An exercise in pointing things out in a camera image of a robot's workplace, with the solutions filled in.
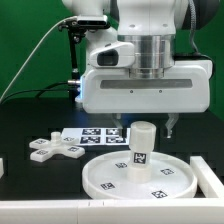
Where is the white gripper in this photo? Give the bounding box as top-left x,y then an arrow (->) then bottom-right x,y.
81,60 -> 212,138

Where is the white round table top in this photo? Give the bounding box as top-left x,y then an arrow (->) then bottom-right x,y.
82,150 -> 197,199

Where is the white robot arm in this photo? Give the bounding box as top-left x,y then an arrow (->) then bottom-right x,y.
62,0 -> 220,135

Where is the white marker sheet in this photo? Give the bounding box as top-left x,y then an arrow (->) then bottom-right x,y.
62,128 -> 130,146

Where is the white cross-shaped table base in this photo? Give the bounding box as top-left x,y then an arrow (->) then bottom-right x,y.
29,132 -> 85,162

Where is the white L-shaped corner fence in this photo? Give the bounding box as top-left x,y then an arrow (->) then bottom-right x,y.
0,156 -> 224,224

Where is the white block at left edge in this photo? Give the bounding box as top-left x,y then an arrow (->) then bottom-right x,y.
0,158 -> 4,179

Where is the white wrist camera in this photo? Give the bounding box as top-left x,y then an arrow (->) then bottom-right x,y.
89,41 -> 135,68

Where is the black cable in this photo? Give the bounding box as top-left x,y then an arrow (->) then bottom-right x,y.
0,81 -> 72,106

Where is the black camera on stand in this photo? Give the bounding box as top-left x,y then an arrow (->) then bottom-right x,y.
58,15 -> 110,101

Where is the white cable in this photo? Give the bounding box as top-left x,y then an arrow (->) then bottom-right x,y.
0,15 -> 78,103

